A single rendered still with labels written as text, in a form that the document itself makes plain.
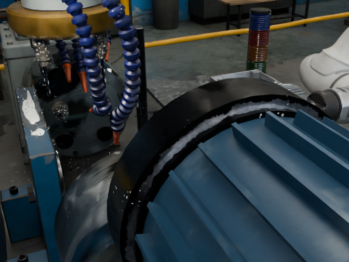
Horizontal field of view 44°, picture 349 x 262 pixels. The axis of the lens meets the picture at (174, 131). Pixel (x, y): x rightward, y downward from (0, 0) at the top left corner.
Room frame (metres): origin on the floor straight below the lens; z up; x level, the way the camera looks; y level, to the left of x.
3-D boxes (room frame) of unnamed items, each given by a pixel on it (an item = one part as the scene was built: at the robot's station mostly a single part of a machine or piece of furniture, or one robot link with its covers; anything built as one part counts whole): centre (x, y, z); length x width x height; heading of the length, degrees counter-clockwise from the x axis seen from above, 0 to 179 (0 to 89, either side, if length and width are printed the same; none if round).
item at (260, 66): (1.22, -0.25, 1.05); 0.06 x 0.06 x 0.04
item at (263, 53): (1.22, -0.25, 1.10); 0.06 x 0.06 x 0.04
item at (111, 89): (1.05, 0.27, 1.04); 0.41 x 0.25 x 0.25; 22
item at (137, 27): (0.92, 0.07, 1.12); 0.04 x 0.03 x 0.26; 112
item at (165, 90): (1.39, -0.04, 0.86); 0.27 x 0.24 x 0.12; 22
